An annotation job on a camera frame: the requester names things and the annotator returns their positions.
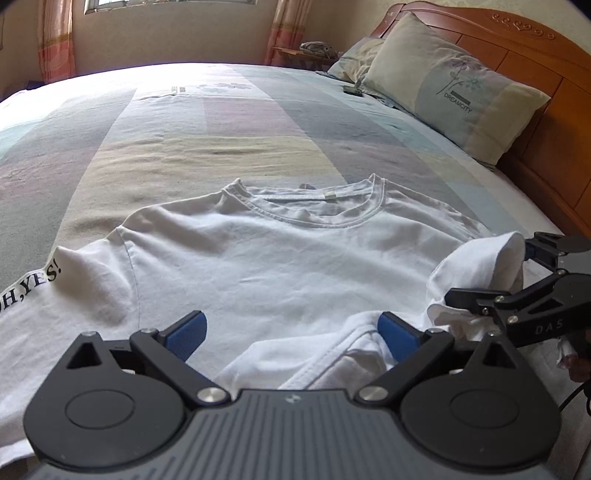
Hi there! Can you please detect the white long-sleeve t-shirt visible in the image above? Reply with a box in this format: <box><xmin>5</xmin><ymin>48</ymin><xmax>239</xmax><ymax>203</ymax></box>
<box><xmin>1</xmin><ymin>176</ymin><xmax>526</xmax><ymax>464</ymax></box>

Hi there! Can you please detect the person's right hand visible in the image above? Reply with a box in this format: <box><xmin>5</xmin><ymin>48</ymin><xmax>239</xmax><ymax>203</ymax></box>
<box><xmin>557</xmin><ymin>330</ymin><xmax>590</xmax><ymax>383</ymax></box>

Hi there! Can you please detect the orange wooden headboard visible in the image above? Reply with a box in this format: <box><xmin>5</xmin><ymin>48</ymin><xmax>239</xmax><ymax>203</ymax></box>
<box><xmin>365</xmin><ymin>1</ymin><xmax>590</xmax><ymax>234</ymax></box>

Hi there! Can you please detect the pastel patchwork bed sheet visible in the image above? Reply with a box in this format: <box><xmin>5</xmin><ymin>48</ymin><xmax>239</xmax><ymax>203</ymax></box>
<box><xmin>1</xmin><ymin>63</ymin><xmax>558</xmax><ymax>285</ymax></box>

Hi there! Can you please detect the large beige printed pillow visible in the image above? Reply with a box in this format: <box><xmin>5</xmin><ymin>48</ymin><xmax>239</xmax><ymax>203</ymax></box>
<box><xmin>363</xmin><ymin>12</ymin><xmax>550</xmax><ymax>167</ymax></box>

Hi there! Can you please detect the small dark phone on bed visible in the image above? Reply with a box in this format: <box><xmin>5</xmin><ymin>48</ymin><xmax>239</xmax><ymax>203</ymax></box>
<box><xmin>342</xmin><ymin>85</ymin><xmax>363</xmax><ymax>97</ymax></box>

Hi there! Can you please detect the small floral pillow behind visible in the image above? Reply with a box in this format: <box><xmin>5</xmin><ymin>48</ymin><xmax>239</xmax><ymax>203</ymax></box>
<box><xmin>328</xmin><ymin>37</ymin><xmax>384</xmax><ymax>84</ymax></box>

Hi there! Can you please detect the grey bundle on nightstand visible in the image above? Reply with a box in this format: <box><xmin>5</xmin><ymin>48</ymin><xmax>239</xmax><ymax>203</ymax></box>
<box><xmin>300</xmin><ymin>41</ymin><xmax>339</xmax><ymax>59</ymax></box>

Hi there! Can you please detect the wooden nightstand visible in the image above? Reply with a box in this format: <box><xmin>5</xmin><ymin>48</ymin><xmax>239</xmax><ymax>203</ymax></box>
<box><xmin>273</xmin><ymin>47</ymin><xmax>337</xmax><ymax>72</ymax></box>

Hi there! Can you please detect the left pink curtain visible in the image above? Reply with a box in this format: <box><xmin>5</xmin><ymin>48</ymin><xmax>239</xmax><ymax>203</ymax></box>
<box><xmin>37</xmin><ymin>0</ymin><xmax>76</xmax><ymax>83</ymax></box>

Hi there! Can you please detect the pink curtain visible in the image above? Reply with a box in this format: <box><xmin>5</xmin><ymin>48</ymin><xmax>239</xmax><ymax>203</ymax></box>
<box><xmin>37</xmin><ymin>0</ymin><xmax>76</xmax><ymax>83</ymax></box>
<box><xmin>263</xmin><ymin>0</ymin><xmax>314</xmax><ymax>66</ymax></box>

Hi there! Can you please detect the right pink curtain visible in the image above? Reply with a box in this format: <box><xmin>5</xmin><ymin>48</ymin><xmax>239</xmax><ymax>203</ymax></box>
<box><xmin>263</xmin><ymin>0</ymin><xmax>314</xmax><ymax>66</ymax></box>

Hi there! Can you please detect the window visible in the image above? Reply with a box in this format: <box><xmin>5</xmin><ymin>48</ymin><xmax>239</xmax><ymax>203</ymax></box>
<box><xmin>82</xmin><ymin>0</ymin><xmax>263</xmax><ymax>15</ymax></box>

